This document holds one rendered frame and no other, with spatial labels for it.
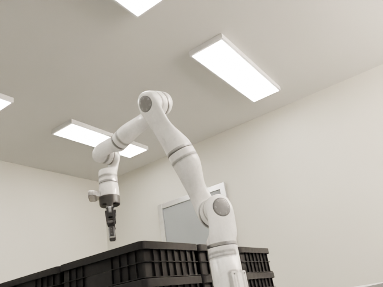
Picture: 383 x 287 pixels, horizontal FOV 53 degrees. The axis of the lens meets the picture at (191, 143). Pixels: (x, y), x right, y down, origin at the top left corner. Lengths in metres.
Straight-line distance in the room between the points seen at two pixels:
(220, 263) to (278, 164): 3.50
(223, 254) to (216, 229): 0.07
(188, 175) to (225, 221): 0.19
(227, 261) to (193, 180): 0.28
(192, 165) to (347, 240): 3.18
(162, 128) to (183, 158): 0.12
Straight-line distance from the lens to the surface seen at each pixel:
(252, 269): 1.76
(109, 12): 3.03
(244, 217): 4.70
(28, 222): 5.32
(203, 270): 1.45
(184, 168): 1.23
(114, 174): 1.47
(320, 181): 4.40
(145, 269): 1.21
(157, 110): 1.28
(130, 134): 1.41
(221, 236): 1.18
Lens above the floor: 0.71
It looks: 23 degrees up
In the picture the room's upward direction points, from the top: 10 degrees counter-clockwise
